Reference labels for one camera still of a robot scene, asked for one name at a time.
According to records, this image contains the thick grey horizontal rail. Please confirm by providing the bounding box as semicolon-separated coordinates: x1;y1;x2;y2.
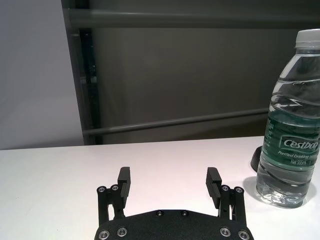
62;8;320;29

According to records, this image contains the dark vertical frame post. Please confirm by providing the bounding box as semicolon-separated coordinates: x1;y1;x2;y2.
78;27;102;146

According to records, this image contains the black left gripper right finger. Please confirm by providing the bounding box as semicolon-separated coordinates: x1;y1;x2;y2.
205;167;249;224

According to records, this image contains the clear water bottle green label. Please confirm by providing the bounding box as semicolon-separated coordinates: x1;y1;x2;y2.
255;28;320;209

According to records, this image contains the green push button black base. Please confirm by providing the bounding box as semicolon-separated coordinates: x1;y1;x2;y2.
249;145;264;174

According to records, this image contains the thin grey horizontal rail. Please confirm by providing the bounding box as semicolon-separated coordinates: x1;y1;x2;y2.
83;107;271;137

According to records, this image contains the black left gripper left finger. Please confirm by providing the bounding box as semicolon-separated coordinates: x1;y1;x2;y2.
96;166;132;224

